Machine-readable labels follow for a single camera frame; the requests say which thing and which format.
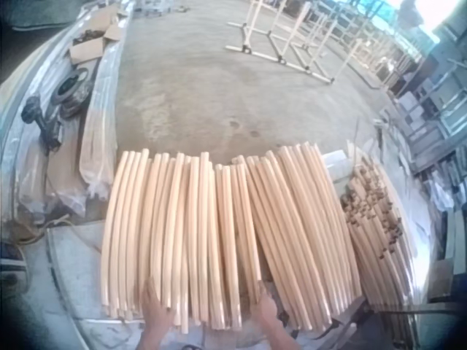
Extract person's right hand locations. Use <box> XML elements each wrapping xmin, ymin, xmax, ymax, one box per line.
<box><xmin>250</xmin><ymin>287</ymin><xmax>285</xmax><ymax>327</ymax></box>

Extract person's left hand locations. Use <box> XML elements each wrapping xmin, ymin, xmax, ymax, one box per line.
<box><xmin>140</xmin><ymin>279</ymin><xmax>177</xmax><ymax>331</ymax></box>

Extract pile of beige pipes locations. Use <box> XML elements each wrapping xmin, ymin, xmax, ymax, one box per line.
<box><xmin>100</xmin><ymin>144</ymin><xmax>364</xmax><ymax>329</ymax></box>

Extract pile of brown-capped pipes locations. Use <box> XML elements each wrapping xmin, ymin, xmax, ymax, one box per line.
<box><xmin>339</xmin><ymin>145</ymin><xmax>420</xmax><ymax>311</ymax></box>

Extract plastic wrapped pipe bundles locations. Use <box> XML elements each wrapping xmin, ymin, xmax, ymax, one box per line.
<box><xmin>0</xmin><ymin>10</ymin><xmax>128</xmax><ymax>225</ymax></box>

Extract black power drill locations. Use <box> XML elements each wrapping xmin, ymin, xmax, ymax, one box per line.
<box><xmin>20</xmin><ymin>95</ymin><xmax>63</xmax><ymax>150</ymax></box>

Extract row of beige pipe racks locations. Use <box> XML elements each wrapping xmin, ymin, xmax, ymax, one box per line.
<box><xmin>224</xmin><ymin>0</ymin><xmax>369</xmax><ymax>87</ymax></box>

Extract cluttered storage shelving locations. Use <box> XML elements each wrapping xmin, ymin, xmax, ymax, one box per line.
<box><xmin>371</xmin><ymin>21</ymin><xmax>467</xmax><ymax>205</ymax></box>

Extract open cardboard box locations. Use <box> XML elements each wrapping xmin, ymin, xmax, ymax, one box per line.
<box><xmin>82</xmin><ymin>6</ymin><xmax>129</xmax><ymax>43</ymax></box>

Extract yellow cable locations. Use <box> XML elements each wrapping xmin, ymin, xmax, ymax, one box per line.
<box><xmin>12</xmin><ymin>213</ymin><xmax>76</xmax><ymax>249</ymax></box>

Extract black wire spool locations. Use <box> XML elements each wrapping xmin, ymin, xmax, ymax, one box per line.
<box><xmin>50</xmin><ymin>67</ymin><xmax>92</xmax><ymax>120</ymax></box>

